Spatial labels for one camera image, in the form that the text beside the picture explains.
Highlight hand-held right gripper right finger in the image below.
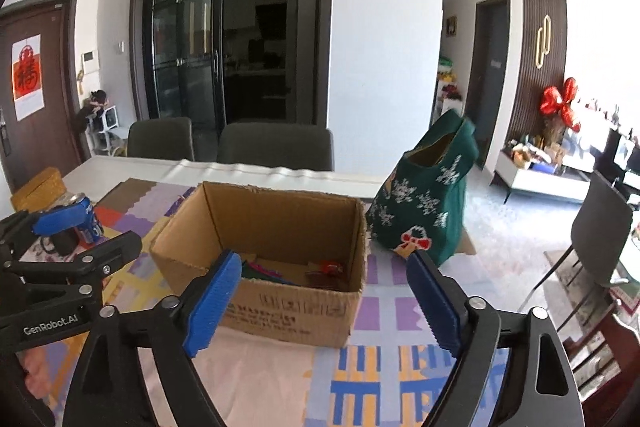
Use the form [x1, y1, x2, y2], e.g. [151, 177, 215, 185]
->
[406, 249, 586, 427]

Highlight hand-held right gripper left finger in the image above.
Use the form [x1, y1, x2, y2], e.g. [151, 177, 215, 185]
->
[61, 248, 243, 427]

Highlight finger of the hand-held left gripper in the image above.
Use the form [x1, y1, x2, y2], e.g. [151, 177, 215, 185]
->
[0, 231, 143, 289]
[0, 202, 94, 260]

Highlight dark green snack packet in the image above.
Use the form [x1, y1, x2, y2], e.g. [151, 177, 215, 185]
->
[241, 259, 297, 284]

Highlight cardboard box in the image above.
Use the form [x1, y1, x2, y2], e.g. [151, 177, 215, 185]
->
[150, 181, 370, 349]

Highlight maroon striped snack packet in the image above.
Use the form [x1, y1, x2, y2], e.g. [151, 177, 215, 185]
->
[304, 272, 347, 291]

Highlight person's left hand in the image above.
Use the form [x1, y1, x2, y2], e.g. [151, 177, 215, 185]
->
[20, 346, 57, 401]

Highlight black mug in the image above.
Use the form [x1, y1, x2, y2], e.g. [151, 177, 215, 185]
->
[39, 229, 84, 257]

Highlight blue soda can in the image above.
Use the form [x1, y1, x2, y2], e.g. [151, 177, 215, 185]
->
[65, 193, 105, 244]

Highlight yellow rectangular box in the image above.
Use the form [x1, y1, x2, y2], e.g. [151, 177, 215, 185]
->
[10, 167, 67, 214]

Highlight colourful patterned table mat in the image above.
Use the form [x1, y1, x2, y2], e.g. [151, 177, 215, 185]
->
[27, 177, 523, 427]

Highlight brown entrance door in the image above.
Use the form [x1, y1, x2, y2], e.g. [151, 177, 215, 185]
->
[0, 0, 84, 194]

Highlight green snowflake tote bag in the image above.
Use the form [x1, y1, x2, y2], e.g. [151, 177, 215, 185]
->
[365, 111, 482, 266]

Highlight white stool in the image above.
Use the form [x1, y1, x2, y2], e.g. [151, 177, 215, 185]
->
[86, 104, 132, 156]

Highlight dark plush toy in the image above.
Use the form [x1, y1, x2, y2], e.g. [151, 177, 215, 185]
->
[74, 88, 109, 131]

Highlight grey dining chair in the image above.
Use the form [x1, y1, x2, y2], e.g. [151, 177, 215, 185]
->
[516, 168, 634, 314]
[216, 122, 336, 172]
[126, 117, 196, 161]

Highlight red and white door poster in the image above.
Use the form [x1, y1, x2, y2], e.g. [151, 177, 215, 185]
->
[11, 33, 49, 123]

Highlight white low cabinet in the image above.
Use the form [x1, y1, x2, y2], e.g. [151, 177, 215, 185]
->
[491, 146, 592, 204]

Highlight dark wooden chair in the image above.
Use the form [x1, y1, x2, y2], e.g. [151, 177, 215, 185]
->
[564, 311, 640, 405]

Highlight white storage shelf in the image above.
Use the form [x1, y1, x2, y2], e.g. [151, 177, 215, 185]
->
[436, 56, 464, 116]

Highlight dark interior door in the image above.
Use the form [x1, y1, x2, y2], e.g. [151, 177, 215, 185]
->
[464, 0, 512, 171]

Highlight black sliding glass door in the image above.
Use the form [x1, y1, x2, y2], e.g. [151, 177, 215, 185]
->
[134, 0, 337, 134]

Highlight red foil balloons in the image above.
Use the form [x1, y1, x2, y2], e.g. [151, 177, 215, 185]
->
[539, 77, 584, 134]

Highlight black television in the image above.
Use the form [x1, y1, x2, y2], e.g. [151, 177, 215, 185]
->
[604, 126, 640, 175]

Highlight gold wall ornament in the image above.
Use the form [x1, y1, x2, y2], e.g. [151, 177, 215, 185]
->
[534, 17, 554, 70]

